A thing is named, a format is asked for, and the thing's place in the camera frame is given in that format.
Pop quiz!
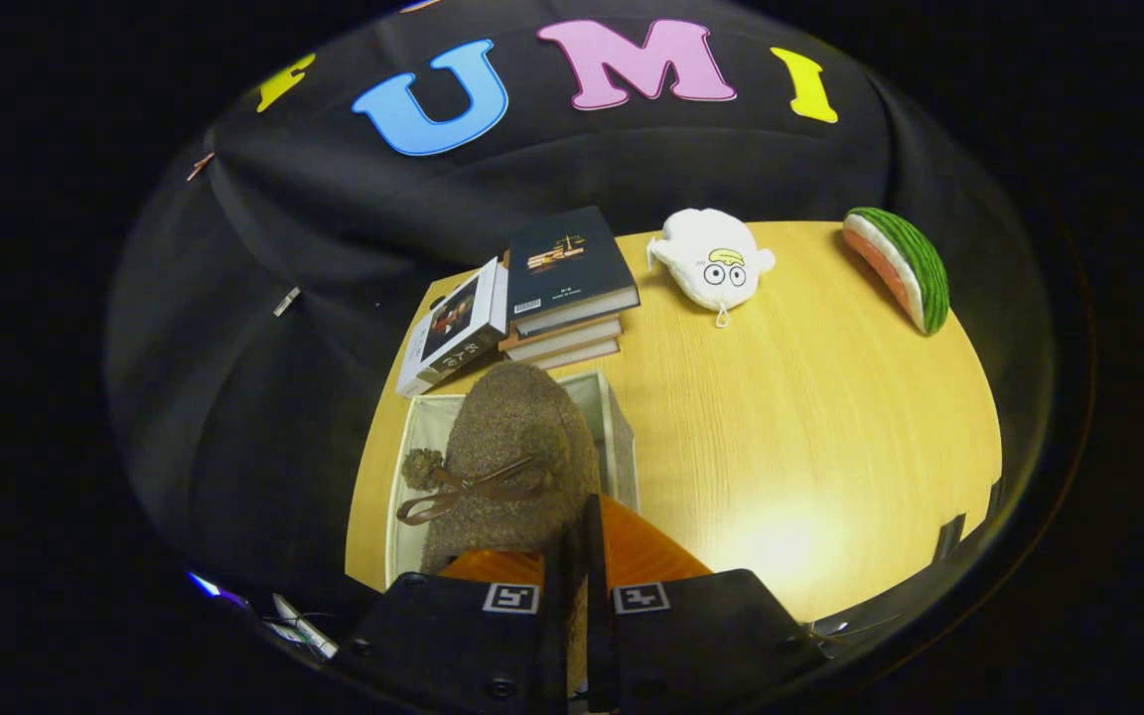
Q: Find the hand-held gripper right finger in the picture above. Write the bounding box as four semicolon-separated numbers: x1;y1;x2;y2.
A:
584;494;826;715

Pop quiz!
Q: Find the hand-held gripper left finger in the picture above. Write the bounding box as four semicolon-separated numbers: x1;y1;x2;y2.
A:
329;521;583;715

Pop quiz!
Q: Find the grey fabric storage box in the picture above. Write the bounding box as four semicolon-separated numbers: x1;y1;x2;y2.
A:
383;370;641;589

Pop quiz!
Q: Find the brown fuzzy shoe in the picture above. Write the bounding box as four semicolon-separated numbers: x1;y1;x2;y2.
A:
396;360;601;696

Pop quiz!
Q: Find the white flat device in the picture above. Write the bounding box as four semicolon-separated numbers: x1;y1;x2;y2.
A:
269;593;340;661

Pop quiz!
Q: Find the brown cover book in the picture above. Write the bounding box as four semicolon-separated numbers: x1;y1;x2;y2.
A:
499;313;625;354
522;338;623;371

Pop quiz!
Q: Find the white cover book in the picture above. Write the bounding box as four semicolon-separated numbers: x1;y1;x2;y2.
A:
395;256;510;398

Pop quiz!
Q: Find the glowing screen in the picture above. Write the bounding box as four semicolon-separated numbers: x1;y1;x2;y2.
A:
185;571;250;609

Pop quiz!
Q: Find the black backdrop cloth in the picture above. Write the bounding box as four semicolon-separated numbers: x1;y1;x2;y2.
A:
105;0;1060;637

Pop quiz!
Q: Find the dark blue book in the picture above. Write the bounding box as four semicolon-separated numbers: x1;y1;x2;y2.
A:
505;206;641;337

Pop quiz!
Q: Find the white plush toy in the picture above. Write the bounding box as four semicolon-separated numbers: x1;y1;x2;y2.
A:
645;208;777;329

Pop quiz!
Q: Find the watermelon slice plush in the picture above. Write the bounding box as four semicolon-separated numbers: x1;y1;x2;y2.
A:
842;207;950;336

